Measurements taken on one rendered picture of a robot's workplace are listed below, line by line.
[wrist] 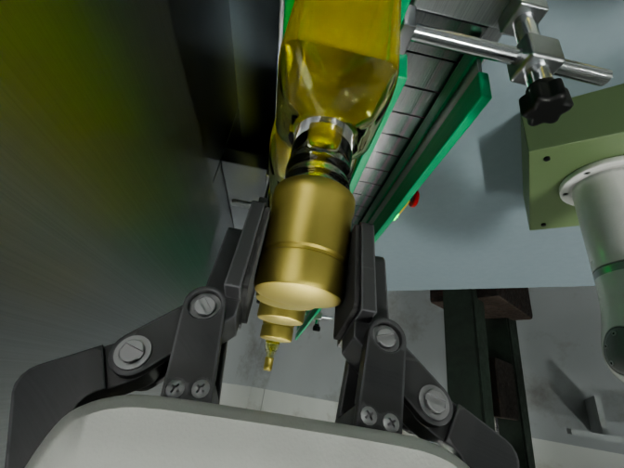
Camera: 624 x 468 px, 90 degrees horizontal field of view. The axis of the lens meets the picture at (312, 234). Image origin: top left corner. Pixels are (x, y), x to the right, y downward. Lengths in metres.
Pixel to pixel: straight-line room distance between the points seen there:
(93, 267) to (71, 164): 0.07
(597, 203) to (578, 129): 0.11
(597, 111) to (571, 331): 3.07
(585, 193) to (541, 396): 2.96
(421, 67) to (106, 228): 0.33
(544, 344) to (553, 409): 0.51
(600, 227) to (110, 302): 0.60
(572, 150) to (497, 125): 0.12
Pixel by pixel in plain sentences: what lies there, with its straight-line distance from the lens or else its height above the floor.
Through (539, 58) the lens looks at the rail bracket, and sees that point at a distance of 0.30.
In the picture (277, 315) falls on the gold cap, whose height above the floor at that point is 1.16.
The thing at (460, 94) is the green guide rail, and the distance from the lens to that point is 0.37.
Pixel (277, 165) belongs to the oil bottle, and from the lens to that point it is 0.19.
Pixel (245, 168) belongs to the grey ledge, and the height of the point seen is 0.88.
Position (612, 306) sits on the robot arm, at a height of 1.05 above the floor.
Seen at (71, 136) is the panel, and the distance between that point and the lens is 0.20.
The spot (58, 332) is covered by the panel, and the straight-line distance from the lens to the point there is 0.23.
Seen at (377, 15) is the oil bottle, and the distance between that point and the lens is 0.19.
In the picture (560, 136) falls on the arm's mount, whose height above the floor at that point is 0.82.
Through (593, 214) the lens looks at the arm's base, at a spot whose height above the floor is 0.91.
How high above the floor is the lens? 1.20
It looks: 26 degrees down
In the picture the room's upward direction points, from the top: 171 degrees counter-clockwise
